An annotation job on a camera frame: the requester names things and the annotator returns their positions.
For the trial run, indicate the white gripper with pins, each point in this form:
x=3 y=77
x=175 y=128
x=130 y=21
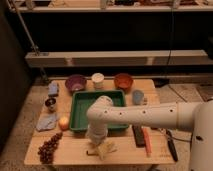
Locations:
x=97 y=134

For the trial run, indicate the black eraser block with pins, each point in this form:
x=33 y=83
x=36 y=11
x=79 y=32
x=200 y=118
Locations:
x=138 y=136

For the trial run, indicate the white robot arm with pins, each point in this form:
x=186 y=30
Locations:
x=195 y=117

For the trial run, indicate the green plastic tray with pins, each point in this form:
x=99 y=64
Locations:
x=81 y=101

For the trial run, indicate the yellow banana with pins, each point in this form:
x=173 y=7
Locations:
x=92 y=152

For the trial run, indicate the red yellow apple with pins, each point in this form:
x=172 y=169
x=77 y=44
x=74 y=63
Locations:
x=63 y=123

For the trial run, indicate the blue mug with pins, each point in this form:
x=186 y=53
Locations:
x=137 y=97

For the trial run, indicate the bunch of red grapes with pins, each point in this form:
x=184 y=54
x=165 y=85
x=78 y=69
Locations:
x=46 y=151

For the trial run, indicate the grey blue cloth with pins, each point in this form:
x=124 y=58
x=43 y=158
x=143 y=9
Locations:
x=47 y=122

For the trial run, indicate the orange bowl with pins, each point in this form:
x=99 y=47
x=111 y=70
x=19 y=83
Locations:
x=123 y=81

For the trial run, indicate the white cup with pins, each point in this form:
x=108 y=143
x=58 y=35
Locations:
x=97 y=79

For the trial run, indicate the purple bowl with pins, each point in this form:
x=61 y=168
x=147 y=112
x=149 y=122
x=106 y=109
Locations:
x=75 y=82

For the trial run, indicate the small metal cup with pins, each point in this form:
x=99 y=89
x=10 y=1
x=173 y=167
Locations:
x=50 y=103

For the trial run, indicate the blue sponge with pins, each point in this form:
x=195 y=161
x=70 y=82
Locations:
x=53 y=89

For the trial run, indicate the lower wooden shelf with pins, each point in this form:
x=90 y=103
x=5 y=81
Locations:
x=118 y=58

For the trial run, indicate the wooden shelf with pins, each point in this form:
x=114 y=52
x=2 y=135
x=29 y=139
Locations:
x=118 y=58
x=110 y=5

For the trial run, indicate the upper wooden shelf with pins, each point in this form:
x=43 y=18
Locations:
x=110 y=5

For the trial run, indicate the metal diagonal pole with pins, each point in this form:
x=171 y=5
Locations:
x=34 y=47

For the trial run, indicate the black handled tool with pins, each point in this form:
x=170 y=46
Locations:
x=171 y=146

